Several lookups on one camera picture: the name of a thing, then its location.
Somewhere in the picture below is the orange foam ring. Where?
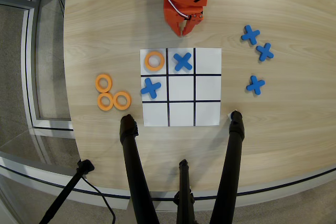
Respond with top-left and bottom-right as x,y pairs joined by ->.
144,50 -> 165,72
113,91 -> 132,110
94,73 -> 113,92
97,92 -> 116,111

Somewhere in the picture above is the blue foam cross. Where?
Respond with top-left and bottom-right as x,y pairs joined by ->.
246,75 -> 266,96
256,42 -> 275,62
173,52 -> 193,73
140,77 -> 162,99
241,25 -> 261,46

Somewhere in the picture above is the white tic-tac-toe grid paper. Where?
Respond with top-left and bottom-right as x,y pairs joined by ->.
140,48 -> 223,127

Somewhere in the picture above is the thick black tripod leg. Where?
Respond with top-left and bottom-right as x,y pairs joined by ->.
209,110 -> 246,224
119,114 -> 161,224

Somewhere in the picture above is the short black tripod leg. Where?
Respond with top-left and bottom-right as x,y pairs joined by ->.
173,158 -> 196,224

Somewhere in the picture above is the thin black stand pole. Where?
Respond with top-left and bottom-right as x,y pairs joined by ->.
38,159 -> 95,224

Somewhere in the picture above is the grey metal window frame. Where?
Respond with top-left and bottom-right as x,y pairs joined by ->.
0,0 -> 76,138

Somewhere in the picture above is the black floor cable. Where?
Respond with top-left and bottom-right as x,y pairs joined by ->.
80,176 -> 117,224

